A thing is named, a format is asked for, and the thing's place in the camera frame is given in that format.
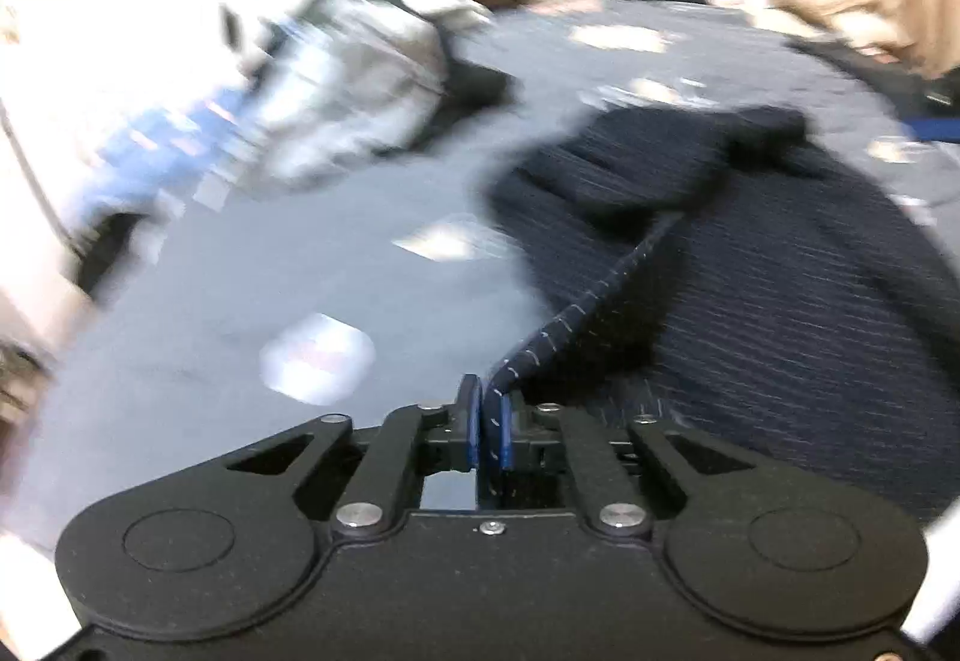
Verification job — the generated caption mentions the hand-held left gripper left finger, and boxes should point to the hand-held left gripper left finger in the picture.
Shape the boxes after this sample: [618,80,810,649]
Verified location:
[225,372,482,538]

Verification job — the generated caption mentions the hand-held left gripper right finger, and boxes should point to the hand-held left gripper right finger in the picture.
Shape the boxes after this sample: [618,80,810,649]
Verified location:
[496,391,751,538]

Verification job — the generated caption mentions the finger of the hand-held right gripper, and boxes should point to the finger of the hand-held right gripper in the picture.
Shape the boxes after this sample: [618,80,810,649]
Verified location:
[907,117,960,143]

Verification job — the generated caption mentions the navy dotted garment orange lining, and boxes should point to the navy dotted garment orange lining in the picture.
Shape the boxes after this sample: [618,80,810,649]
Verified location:
[480,104,960,527]

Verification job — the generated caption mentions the black textured cloth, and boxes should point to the black textured cloth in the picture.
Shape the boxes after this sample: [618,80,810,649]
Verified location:
[787,35,960,122]

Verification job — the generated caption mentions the beige plush toy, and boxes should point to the beige plush toy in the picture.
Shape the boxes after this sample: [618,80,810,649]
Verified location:
[769,0,901,43]

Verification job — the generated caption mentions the grey quilted blanket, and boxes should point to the grey quilted blanket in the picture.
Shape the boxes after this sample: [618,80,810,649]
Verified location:
[15,0,960,527]

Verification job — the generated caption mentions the black garment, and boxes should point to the black garment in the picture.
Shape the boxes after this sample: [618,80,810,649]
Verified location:
[405,57,518,145]

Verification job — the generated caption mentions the light grey garment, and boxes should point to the light grey garment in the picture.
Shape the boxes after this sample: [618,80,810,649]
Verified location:
[255,0,496,182]

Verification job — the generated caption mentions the black cloth heap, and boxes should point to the black cloth heap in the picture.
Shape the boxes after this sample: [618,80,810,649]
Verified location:
[75,211,162,302]

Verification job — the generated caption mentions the blue printed pillow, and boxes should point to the blue printed pillow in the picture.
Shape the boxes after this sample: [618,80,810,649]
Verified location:
[60,83,263,235]

